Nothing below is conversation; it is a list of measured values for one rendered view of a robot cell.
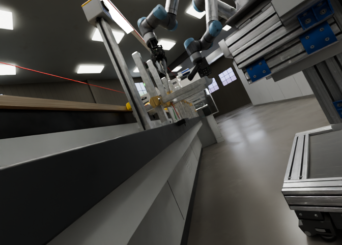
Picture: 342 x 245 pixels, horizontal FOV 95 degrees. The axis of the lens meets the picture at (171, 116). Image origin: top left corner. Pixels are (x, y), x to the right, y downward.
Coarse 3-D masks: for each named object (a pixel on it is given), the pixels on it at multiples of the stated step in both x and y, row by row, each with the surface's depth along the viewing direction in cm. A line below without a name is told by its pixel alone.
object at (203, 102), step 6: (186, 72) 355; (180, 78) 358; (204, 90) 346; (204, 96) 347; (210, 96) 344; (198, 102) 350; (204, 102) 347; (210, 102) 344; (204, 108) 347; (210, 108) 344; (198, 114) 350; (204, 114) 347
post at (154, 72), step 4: (148, 60) 108; (148, 64) 108; (152, 64) 107; (152, 68) 107; (152, 72) 107; (156, 72) 106; (156, 76) 106; (156, 80) 106; (160, 80) 107; (156, 84) 106; (160, 84) 106; (160, 88) 106; (164, 88) 108; (160, 92) 106; (164, 92) 105; (164, 96) 105
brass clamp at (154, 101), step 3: (156, 96) 80; (159, 96) 82; (150, 99) 78; (153, 99) 78; (156, 99) 78; (159, 99) 78; (150, 102) 78; (153, 102) 78; (156, 102) 78; (159, 102) 79; (162, 102) 83; (150, 105) 80; (153, 105) 78; (156, 105) 78; (159, 105) 80; (165, 105) 88
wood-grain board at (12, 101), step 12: (0, 96) 35; (12, 96) 38; (0, 108) 36; (12, 108) 38; (24, 108) 40; (36, 108) 43; (48, 108) 46; (60, 108) 49; (72, 108) 53; (84, 108) 58; (96, 108) 65; (108, 108) 73; (120, 108) 82
